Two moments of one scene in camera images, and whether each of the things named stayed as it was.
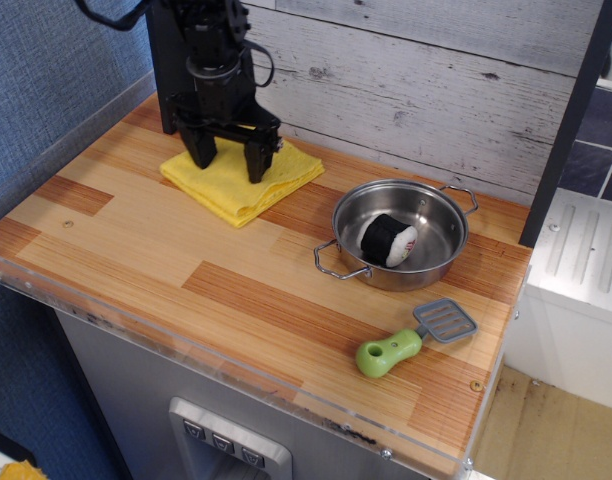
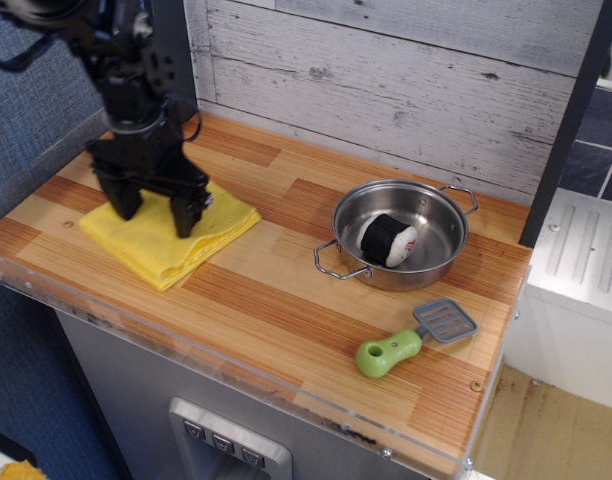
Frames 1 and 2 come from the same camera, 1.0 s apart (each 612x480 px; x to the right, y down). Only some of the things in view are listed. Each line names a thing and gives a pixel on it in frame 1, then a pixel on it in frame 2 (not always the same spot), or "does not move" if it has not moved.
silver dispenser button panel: (213, 447) does not move
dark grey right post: (571, 120) does not move
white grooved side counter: (569, 327) does not move
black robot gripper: (220, 99) to (147, 153)
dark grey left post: (165, 26) does not move
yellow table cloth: (226, 189) to (151, 244)
